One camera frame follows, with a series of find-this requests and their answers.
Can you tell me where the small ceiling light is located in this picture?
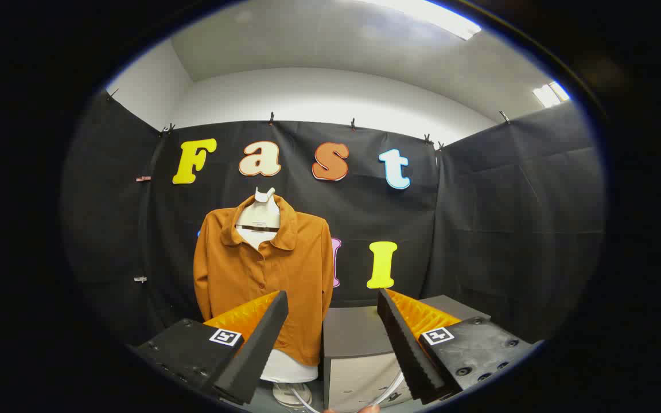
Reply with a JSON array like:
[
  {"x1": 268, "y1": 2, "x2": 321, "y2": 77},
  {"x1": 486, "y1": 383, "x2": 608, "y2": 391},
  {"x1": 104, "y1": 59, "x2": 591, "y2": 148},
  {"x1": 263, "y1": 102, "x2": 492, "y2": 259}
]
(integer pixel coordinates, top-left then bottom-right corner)
[{"x1": 532, "y1": 81, "x2": 571, "y2": 108}]

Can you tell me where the translucent hose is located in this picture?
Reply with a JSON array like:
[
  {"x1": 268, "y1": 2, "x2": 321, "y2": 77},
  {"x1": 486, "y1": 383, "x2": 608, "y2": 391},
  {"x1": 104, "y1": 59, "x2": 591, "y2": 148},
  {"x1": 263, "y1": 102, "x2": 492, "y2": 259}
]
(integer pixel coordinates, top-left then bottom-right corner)
[{"x1": 289, "y1": 372, "x2": 406, "y2": 413}]

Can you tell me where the row of black cloth clips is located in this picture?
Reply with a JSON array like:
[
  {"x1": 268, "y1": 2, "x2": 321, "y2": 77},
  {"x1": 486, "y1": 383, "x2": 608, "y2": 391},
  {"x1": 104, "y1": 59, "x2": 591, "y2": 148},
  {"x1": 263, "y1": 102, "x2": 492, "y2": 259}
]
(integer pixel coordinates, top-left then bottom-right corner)
[{"x1": 107, "y1": 87, "x2": 512, "y2": 153}]

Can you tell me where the grey cabinet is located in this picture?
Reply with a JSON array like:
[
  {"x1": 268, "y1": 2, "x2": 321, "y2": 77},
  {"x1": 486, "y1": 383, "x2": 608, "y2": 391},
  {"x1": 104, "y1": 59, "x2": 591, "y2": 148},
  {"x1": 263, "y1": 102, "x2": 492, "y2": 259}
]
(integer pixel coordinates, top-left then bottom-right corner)
[{"x1": 323, "y1": 295, "x2": 492, "y2": 412}]

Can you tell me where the orange button-up shirt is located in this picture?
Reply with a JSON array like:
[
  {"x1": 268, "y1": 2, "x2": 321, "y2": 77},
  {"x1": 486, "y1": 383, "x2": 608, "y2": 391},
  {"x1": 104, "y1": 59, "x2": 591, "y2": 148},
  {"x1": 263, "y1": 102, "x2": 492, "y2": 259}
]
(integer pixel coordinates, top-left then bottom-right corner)
[{"x1": 193, "y1": 194, "x2": 335, "y2": 367}]

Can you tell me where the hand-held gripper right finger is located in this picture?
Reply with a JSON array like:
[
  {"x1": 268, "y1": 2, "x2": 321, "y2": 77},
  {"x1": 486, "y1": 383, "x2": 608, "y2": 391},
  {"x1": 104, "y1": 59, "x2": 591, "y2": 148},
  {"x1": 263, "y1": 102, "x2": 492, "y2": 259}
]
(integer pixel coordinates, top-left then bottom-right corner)
[{"x1": 376, "y1": 288, "x2": 543, "y2": 405}]

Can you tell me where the black backdrop cloth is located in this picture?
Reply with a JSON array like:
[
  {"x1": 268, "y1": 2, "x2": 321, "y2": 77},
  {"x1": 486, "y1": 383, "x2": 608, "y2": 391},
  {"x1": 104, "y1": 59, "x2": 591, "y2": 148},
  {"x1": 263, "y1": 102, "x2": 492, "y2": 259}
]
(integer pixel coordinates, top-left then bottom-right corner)
[{"x1": 61, "y1": 91, "x2": 605, "y2": 368}]

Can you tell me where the white mannequin torso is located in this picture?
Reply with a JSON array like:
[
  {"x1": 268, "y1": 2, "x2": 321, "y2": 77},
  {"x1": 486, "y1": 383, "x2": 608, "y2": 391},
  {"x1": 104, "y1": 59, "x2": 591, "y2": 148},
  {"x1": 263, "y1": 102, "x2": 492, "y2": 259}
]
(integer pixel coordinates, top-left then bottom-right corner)
[{"x1": 235, "y1": 187, "x2": 320, "y2": 409}]

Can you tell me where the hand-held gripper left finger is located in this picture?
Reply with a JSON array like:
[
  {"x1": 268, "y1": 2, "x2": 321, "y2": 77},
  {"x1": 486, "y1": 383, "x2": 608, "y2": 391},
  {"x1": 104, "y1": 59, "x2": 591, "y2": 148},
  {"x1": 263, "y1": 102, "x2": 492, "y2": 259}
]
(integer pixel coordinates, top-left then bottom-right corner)
[{"x1": 130, "y1": 290, "x2": 290, "y2": 407}]

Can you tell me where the long ceiling light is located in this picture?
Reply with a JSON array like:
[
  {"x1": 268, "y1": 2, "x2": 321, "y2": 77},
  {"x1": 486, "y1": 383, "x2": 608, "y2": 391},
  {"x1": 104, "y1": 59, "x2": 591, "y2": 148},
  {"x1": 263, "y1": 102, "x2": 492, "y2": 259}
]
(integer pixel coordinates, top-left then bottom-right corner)
[{"x1": 359, "y1": 0, "x2": 482, "y2": 41}]

